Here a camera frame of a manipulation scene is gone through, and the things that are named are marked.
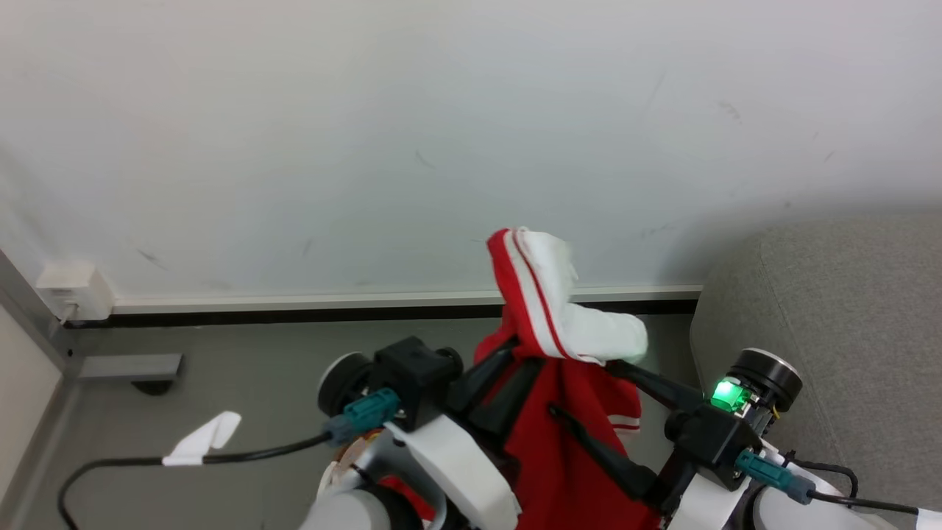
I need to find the red and white garment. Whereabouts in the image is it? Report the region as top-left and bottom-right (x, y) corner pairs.
(379, 227), (663, 530)

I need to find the grey metal frame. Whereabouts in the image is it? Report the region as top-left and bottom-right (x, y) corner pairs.
(0, 249), (83, 530)

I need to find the teal left cable connector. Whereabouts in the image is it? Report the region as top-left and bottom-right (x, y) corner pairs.
(326, 388), (403, 447)

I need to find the white wall socket box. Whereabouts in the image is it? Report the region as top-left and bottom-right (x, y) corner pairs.
(35, 261), (116, 323)

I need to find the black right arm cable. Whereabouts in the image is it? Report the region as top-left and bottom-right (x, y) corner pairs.
(786, 456), (922, 516)

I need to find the white tape label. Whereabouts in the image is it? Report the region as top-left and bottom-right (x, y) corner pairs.
(161, 411), (243, 467)

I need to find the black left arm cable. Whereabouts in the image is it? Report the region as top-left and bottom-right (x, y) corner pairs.
(57, 433), (333, 530)

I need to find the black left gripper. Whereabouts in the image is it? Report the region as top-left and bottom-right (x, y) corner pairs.
(318, 336), (546, 443)

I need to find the teal right cable connector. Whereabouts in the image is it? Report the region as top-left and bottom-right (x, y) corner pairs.
(734, 450), (818, 506)

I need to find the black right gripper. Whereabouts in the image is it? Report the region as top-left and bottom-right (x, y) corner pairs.
(548, 347), (803, 509)

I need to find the grey fabric sofa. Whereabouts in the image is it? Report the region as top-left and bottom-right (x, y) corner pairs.
(689, 212), (942, 530)

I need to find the grey metal foot bracket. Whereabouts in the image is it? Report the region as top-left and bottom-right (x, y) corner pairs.
(77, 353), (185, 396)

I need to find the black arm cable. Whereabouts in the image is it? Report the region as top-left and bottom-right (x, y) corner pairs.
(57, 433), (333, 530)
(786, 456), (922, 516)

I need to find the teal cable connector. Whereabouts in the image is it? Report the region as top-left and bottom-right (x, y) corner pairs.
(734, 450), (818, 506)
(326, 388), (403, 447)

